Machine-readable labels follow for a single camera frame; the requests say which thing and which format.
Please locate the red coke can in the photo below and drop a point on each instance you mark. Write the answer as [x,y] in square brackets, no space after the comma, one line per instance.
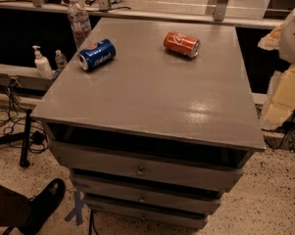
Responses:
[182,44]

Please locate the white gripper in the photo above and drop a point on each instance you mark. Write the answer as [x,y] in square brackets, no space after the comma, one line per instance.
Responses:
[293,38]

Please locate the clear plastic water bottle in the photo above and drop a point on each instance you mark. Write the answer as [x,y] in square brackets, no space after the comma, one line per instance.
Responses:
[79,20]

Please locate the black stand pole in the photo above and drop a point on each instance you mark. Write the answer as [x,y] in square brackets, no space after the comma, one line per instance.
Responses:
[24,161]

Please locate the grey drawer cabinet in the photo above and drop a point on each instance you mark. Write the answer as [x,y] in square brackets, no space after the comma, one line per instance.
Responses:
[154,134]

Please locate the white pump soap bottle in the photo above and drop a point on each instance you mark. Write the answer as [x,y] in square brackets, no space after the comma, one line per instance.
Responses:
[42,63]

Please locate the blue pepsi can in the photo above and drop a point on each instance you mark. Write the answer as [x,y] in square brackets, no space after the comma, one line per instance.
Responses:
[96,55]

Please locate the black leather shoe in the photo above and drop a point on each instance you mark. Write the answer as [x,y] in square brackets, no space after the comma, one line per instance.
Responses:
[43,205]

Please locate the small clear sanitizer bottle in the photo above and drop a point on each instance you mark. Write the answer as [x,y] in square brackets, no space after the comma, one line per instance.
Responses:
[61,60]

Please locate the brown trouser leg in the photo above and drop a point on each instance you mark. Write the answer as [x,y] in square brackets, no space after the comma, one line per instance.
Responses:
[14,208]

